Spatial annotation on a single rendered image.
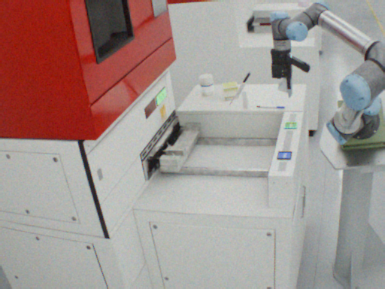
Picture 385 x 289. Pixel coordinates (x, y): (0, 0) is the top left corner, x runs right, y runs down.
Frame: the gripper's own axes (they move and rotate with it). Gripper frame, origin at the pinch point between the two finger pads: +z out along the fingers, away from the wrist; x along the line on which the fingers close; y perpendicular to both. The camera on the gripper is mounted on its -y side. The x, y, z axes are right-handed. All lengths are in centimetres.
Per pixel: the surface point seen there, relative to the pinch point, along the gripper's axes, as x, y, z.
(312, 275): -7, -11, 111
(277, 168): 35.3, 2.6, 14.6
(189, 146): 5, 47, 22
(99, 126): 62, 54, -15
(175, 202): 39, 43, 29
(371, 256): -14, -44, 101
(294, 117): -9.5, 0.0, 15.0
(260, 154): 0.2, 15.3, 28.5
